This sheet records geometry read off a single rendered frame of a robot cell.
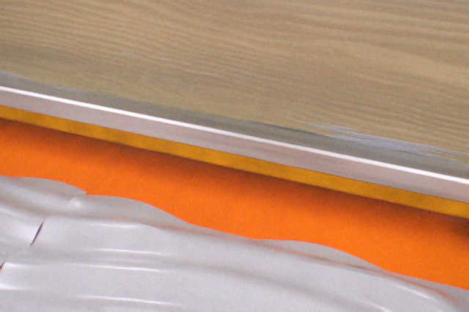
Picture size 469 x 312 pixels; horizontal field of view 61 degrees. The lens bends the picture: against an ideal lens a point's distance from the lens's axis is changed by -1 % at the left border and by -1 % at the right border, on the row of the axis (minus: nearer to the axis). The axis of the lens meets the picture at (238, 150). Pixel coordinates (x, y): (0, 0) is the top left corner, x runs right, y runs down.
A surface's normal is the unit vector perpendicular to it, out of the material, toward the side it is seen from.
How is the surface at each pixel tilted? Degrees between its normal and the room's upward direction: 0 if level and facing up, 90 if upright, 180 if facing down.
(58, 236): 6
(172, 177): 32
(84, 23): 56
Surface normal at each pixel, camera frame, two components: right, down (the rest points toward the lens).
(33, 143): 0.07, -0.83
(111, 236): 0.05, -0.38
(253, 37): -0.25, 0.49
